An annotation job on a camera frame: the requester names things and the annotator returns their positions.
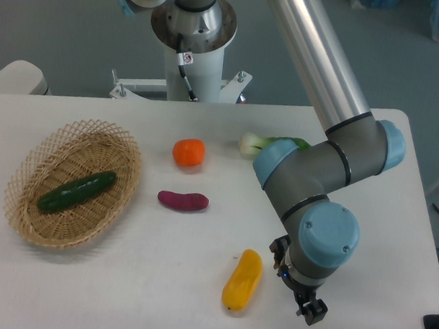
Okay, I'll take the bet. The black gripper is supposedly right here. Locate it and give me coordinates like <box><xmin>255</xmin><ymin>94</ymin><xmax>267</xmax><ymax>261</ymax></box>
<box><xmin>269</xmin><ymin>235</ymin><xmax>328</xmax><ymax>326</ymax></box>

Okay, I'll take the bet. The green cucumber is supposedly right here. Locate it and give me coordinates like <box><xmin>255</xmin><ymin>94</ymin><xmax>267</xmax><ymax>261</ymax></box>
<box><xmin>36</xmin><ymin>171</ymin><xmax>117</xmax><ymax>214</ymax></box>

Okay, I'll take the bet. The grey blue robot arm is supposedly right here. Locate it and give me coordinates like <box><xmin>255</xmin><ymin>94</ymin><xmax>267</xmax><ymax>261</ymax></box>
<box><xmin>118</xmin><ymin>0</ymin><xmax>406</xmax><ymax>325</ymax></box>

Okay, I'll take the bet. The woven wicker basket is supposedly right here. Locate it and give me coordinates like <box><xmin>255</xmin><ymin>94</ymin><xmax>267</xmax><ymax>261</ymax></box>
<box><xmin>5</xmin><ymin>119</ymin><xmax>142</xmax><ymax>248</ymax></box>

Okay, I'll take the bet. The yellow pepper toy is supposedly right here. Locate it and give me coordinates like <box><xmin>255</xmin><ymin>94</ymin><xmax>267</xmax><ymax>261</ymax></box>
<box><xmin>221</xmin><ymin>249</ymin><xmax>263</xmax><ymax>313</ymax></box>

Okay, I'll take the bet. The purple sweet potato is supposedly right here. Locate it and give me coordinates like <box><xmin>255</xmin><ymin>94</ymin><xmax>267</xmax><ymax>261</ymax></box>
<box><xmin>157</xmin><ymin>190</ymin><xmax>210</xmax><ymax>212</ymax></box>

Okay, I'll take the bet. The green bok choy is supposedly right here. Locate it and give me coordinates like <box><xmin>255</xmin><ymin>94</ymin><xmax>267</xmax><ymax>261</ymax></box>
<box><xmin>238</xmin><ymin>132</ymin><xmax>310</xmax><ymax>159</ymax></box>

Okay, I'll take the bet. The orange tomato toy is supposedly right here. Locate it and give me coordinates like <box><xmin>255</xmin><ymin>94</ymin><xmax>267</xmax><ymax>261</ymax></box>
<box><xmin>172</xmin><ymin>139</ymin><xmax>205</xmax><ymax>167</ymax></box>

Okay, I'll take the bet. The white chair top left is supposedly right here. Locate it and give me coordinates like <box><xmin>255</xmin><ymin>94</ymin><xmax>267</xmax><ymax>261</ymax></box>
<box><xmin>0</xmin><ymin>60</ymin><xmax>51</xmax><ymax>96</ymax></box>

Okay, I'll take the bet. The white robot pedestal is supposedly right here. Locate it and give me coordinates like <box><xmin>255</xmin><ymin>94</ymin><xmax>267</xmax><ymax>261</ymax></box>
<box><xmin>110</xmin><ymin>0</ymin><xmax>253</xmax><ymax>104</ymax></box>

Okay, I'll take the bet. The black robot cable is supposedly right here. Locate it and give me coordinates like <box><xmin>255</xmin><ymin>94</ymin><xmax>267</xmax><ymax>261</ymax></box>
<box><xmin>170</xmin><ymin>32</ymin><xmax>206</xmax><ymax>102</ymax></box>

